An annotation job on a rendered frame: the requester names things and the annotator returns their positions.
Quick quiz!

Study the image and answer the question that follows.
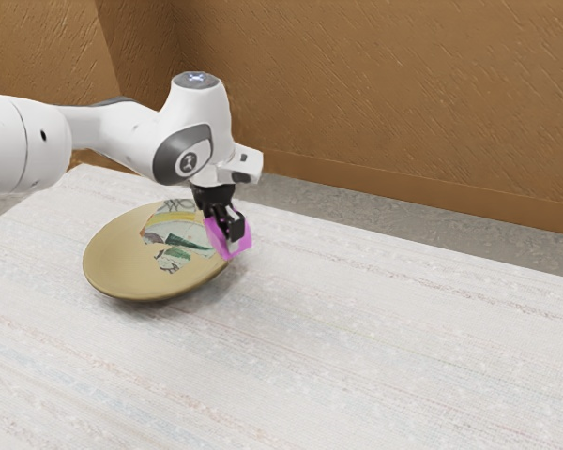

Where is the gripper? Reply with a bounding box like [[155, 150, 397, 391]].
[[190, 181, 245, 244]]

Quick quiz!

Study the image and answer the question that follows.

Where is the magenta block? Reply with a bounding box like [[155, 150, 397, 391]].
[[203, 213, 254, 260]]

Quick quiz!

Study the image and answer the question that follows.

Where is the tan plate with printed picture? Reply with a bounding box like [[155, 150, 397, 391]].
[[82, 197, 231, 302]]

